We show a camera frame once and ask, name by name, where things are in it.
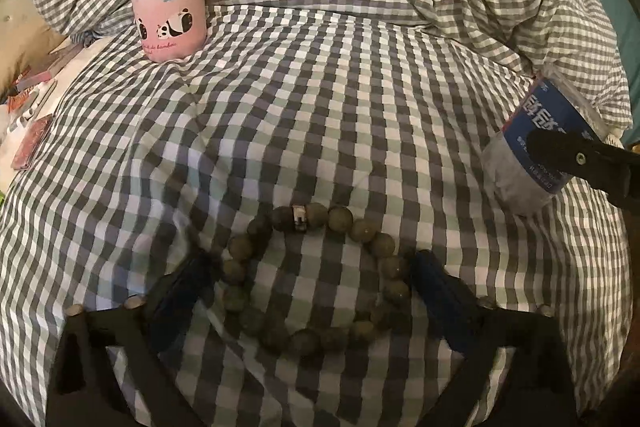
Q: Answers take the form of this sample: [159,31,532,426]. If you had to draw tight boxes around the white plastic bottle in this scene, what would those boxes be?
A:
[482,65,608,216]

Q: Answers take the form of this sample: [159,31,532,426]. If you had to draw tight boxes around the brown bead bracelet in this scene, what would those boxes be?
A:
[219,200,412,357]

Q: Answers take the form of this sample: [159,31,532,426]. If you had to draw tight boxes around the grey checkered bed sheet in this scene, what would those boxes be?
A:
[0,3,634,427]

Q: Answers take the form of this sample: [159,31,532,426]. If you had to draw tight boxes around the colourful printed cloth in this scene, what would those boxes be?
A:
[1,41,82,194]

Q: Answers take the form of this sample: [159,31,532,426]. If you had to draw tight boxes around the beige pillow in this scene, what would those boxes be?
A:
[0,0,64,93]

